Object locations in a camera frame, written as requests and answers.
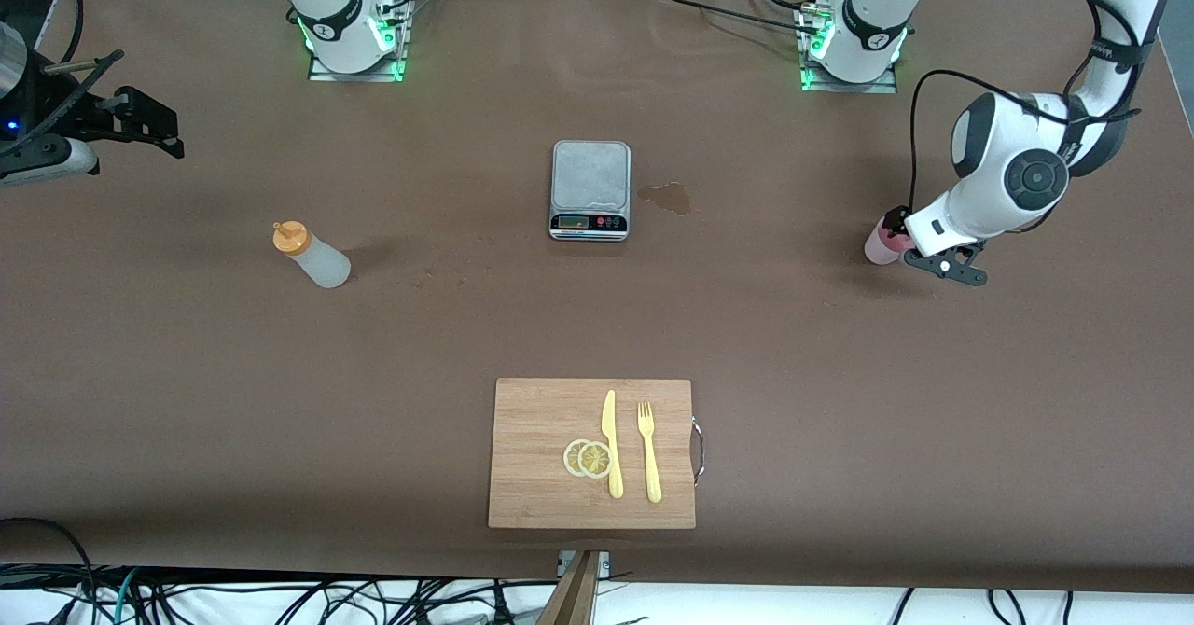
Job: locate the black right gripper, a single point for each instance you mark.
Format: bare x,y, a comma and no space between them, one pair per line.
58,103

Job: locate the pink plastic cup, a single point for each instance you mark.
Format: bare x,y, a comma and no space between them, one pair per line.
877,247

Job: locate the clear sauce bottle orange cap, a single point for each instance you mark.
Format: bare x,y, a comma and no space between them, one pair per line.
322,263

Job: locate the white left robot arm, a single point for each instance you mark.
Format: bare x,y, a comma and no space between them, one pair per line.
1012,168

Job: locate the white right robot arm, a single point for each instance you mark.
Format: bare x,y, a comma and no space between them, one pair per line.
326,0

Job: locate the silver digital kitchen scale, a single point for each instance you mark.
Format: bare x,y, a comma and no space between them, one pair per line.
590,177

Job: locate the yellow plastic fork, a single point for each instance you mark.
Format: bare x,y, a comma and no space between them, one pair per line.
650,457

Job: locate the yellow plastic knife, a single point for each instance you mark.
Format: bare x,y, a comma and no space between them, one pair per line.
612,438

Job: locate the lemon slice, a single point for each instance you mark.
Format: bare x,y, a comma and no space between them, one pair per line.
570,458
595,460

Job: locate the wooden cutting board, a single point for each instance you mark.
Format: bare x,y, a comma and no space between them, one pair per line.
532,457

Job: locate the wooden beam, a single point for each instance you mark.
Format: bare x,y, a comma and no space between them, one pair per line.
571,597

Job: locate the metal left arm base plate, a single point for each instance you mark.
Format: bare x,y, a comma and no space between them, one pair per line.
881,86

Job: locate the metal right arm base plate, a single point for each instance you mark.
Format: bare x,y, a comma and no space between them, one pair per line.
322,73

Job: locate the metal table edge bracket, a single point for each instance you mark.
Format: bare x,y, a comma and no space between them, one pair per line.
604,562

